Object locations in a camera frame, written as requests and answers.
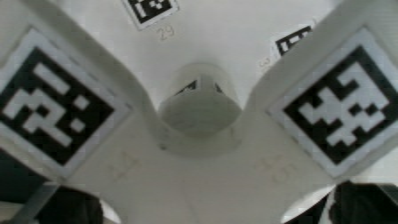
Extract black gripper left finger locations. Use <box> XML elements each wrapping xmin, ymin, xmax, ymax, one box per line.
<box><xmin>5</xmin><ymin>182</ymin><xmax>105</xmax><ymax>224</ymax></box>

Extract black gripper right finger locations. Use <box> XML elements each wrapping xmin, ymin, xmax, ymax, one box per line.
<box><xmin>283</xmin><ymin>181</ymin><xmax>398</xmax><ymax>224</ymax></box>

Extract white cross table base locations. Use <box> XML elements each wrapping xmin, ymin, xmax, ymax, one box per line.
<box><xmin>0</xmin><ymin>0</ymin><xmax>398</xmax><ymax>224</ymax></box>

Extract white round table top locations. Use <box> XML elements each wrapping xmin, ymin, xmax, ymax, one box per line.
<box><xmin>55</xmin><ymin>0</ymin><xmax>339</xmax><ymax>102</ymax></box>

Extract white fence bar front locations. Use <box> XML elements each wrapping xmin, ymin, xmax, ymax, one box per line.
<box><xmin>0</xmin><ymin>201</ymin><xmax>37</xmax><ymax>224</ymax></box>

